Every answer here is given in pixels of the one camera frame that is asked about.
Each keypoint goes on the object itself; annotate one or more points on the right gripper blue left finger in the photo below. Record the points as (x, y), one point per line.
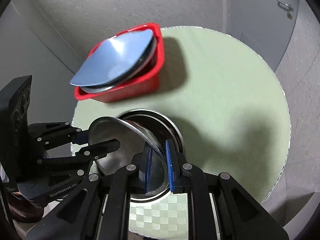
(118, 188)

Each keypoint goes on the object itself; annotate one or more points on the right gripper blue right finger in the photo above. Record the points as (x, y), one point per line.
(187, 178)

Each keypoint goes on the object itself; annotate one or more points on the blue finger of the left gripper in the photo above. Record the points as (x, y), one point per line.
(87, 154)
(51, 135)

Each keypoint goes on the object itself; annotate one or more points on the small steel bowl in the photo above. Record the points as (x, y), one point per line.
(131, 137)

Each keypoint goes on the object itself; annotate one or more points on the large steel bowl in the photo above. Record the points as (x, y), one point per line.
(140, 67)

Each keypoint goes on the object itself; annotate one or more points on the red plastic basin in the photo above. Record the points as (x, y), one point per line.
(136, 86)

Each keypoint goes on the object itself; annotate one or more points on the blue plastic plate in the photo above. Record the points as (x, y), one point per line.
(113, 57)

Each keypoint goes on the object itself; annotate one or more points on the person left hand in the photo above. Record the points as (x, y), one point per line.
(22, 210)

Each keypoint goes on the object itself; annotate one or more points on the green tablecloth with lace skirt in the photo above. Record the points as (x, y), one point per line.
(226, 101)

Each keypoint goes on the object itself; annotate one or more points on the grey door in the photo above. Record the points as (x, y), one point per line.
(263, 26)

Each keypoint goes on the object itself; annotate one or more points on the metal door handle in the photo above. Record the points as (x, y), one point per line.
(286, 7)

